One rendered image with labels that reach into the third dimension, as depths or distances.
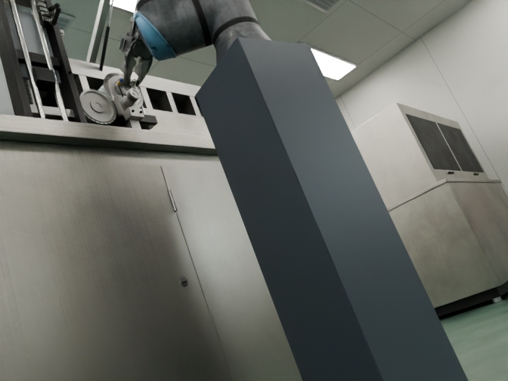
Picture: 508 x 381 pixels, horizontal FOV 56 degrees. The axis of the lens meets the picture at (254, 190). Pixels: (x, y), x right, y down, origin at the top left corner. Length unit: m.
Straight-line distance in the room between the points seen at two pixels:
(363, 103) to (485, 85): 1.41
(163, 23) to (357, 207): 0.58
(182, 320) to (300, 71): 0.58
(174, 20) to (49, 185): 0.45
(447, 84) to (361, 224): 4.98
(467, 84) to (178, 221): 4.89
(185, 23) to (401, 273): 0.70
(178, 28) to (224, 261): 0.56
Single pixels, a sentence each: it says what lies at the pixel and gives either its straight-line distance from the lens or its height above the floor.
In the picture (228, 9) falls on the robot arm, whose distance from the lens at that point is 1.14.
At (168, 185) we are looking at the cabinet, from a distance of 1.18.
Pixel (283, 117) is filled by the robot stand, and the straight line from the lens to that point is 0.92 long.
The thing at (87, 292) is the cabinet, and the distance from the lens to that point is 0.96.
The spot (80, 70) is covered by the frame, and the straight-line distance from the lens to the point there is 2.16.
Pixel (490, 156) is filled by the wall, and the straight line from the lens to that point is 5.62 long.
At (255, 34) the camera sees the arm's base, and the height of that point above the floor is 0.94.
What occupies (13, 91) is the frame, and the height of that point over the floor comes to 1.10.
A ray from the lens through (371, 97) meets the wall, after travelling 6.17.
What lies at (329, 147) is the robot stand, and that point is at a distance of 0.96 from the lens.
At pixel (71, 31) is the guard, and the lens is 2.18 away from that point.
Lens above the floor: 0.35
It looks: 16 degrees up
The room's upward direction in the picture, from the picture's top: 21 degrees counter-clockwise
